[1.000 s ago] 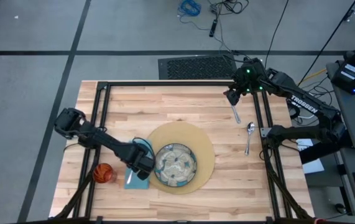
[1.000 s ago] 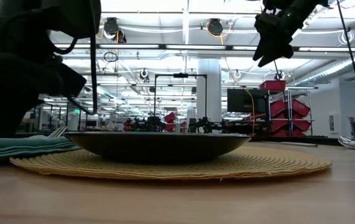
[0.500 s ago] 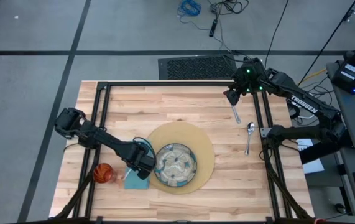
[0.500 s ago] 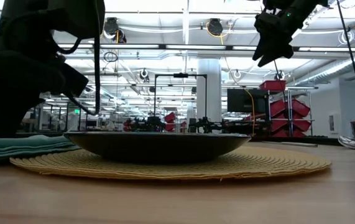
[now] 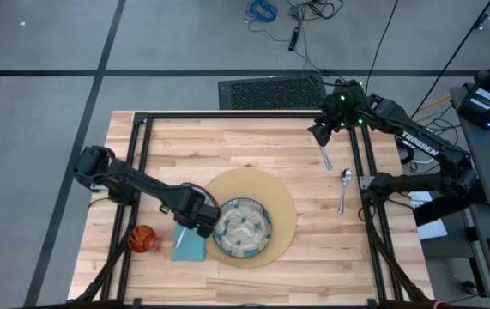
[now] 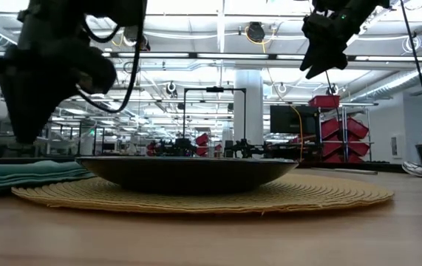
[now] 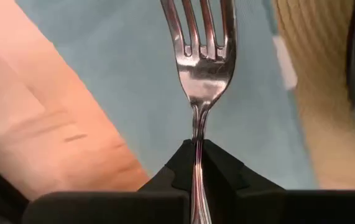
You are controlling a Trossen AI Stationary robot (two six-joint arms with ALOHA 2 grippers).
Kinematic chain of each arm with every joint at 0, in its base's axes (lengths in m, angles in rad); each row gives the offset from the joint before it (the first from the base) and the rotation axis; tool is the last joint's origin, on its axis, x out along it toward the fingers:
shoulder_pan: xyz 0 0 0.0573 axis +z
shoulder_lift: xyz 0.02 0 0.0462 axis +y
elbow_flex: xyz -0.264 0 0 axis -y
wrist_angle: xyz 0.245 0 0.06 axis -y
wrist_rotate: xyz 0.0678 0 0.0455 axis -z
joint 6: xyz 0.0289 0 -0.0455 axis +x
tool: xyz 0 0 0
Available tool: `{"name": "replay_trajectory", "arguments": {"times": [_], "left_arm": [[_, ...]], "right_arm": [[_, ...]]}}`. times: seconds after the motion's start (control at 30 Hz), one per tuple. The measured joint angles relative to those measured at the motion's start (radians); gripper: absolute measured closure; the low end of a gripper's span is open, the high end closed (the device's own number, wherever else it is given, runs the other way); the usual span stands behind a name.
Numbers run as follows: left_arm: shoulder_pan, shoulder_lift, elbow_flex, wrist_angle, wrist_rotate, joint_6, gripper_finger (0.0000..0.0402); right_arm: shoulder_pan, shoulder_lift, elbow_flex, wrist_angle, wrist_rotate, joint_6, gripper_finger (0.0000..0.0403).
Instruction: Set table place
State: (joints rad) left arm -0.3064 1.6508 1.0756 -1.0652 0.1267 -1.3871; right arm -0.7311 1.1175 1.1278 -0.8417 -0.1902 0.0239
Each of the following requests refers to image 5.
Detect black computer box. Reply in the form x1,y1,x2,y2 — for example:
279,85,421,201
457,83,490,130

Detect silver spoon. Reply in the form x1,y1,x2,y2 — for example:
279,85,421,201
337,167,353,215

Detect orange drinking glass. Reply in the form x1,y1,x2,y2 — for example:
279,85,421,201
127,224,160,254

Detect black power strip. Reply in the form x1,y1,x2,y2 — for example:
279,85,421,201
287,26,301,52

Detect round yellow woven placemat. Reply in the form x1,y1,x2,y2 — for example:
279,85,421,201
203,167,298,270

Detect long black floor cable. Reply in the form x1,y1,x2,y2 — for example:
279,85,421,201
363,0,400,96

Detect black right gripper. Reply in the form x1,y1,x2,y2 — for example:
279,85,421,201
312,109,348,147

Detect blue coiled cable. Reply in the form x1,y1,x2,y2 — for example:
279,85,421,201
244,0,279,44

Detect black perforated floor mat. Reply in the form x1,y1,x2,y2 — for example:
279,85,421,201
217,76,328,111

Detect silver knife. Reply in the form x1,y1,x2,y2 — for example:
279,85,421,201
319,144,334,172

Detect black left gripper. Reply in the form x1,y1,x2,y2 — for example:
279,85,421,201
174,188,221,239

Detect black tangled floor cables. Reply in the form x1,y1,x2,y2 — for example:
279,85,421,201
289,0,345,21

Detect teal cloth napkin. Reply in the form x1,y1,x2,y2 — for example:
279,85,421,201
170,222,208,262

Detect black aluminium table frame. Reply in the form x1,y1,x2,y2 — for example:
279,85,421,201
75,111,437,309

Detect yellow floor cable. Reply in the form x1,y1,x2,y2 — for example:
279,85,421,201
411,94,452,119

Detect thin black slanted pole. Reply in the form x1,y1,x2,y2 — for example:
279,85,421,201
409,0,490,120

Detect dark patterned plate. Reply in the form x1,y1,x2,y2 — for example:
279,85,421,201
212,197,273,258

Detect white paper sheet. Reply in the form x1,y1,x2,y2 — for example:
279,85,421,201
409,191,449,240

